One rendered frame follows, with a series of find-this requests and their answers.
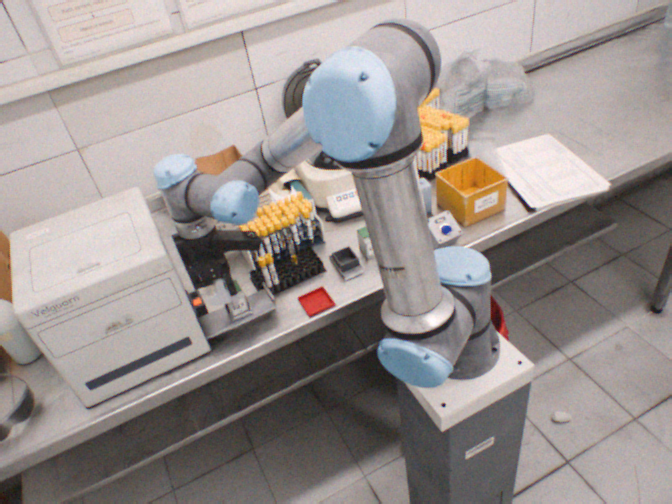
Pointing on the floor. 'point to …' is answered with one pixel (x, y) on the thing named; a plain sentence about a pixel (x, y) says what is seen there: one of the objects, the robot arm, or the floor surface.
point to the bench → (369, 297)
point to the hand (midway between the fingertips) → (233, 295)
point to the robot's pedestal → (463, 451)
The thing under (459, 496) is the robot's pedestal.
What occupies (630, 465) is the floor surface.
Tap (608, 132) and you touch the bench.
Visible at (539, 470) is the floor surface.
